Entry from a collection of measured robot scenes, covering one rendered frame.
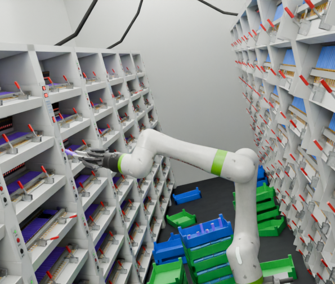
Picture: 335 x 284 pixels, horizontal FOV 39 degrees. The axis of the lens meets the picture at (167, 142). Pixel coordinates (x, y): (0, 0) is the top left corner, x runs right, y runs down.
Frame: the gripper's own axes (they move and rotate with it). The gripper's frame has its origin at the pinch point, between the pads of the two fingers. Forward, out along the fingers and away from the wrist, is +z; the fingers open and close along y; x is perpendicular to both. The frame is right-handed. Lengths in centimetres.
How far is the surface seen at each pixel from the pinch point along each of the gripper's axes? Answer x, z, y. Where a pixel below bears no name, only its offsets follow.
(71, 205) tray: 20.8, 7.1, 16.6
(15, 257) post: -21, -25, 62
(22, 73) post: -35.7, 28.4, -16.7
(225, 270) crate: 115, -42, -13
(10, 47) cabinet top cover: -55, 18, -13
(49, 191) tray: -3.6, -0.8, 24.6
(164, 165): 269, 153, -189
